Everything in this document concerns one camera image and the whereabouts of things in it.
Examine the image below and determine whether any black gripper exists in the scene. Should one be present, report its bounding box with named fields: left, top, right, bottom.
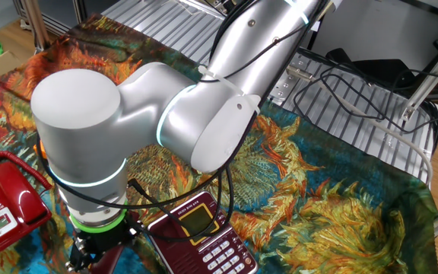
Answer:
left=65, top=220, right=144, bottom=273

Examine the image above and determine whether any maroon telephone base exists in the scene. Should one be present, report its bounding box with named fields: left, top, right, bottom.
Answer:
left=146, top=190, right=259, bottom=274

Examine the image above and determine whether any red telephone handset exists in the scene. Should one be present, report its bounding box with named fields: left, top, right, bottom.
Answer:
left=0, top=162, right=51, bottom=225

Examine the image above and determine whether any sunflower painting tablecloth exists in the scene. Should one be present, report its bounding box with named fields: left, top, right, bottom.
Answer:
left=0, top=13, right=438, bottom=274

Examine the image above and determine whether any silver base mounting plate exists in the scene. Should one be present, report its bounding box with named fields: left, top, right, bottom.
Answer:
left=268, top=53, right=313, bottom=107

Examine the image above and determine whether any black office chair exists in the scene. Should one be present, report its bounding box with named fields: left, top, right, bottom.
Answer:
left=325, top=37, right=438, bottom=138

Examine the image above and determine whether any slanted aluminium profile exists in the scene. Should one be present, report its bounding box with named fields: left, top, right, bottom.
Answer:
left=400, top=36, right=438, bottom=123

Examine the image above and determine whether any green flange ring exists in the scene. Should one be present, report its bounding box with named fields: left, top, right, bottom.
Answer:
left=68, top=207, right=129, bottom=234

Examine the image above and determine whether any red coiled phone cord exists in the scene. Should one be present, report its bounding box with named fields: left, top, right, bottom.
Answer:
left=0, top=151, right=52, bottom=190

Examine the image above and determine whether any thick aluminium frame post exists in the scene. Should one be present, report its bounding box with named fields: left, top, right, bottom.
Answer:
left=21, top=0, right=52, bottom=53

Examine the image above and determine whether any aluminium frame rail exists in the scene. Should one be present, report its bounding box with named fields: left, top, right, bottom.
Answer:
left=12, top=0, right=87, bottom=37

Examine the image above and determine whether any black table cable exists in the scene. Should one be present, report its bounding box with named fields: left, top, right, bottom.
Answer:
left=293, top=45, right=438, bottom=135

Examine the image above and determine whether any grey cable with metal plug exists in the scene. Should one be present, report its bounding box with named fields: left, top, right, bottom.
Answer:
left=287, top=64, right=434, bottom=187

